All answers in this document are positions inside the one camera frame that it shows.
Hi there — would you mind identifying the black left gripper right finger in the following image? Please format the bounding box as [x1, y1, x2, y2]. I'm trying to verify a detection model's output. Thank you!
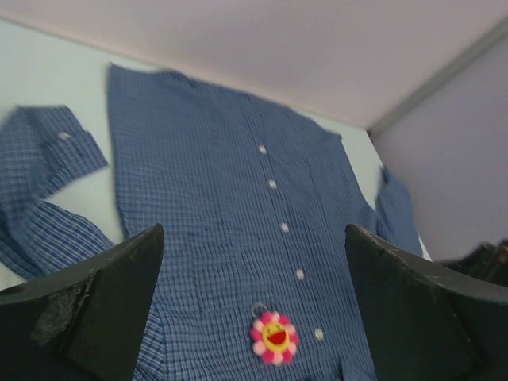
[345, 225, 507, 380]

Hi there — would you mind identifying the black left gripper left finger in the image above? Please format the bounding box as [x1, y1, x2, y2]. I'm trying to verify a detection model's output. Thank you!
[1, 224, 164, 380]

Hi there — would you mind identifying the pink flower smiley brooch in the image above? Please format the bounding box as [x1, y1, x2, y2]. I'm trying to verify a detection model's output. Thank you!
[249, 302, 299, 366]

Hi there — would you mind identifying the blue plaid button shirt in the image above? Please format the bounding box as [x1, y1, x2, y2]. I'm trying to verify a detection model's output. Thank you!
[0, 62, 425, 381]

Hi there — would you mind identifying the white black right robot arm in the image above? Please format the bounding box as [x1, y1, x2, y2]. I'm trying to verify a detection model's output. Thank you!
[438, 239, 507, 287]

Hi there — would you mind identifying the right aluminium corner post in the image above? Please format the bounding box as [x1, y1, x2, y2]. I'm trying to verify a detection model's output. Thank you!
[367, 16, 507, 139]

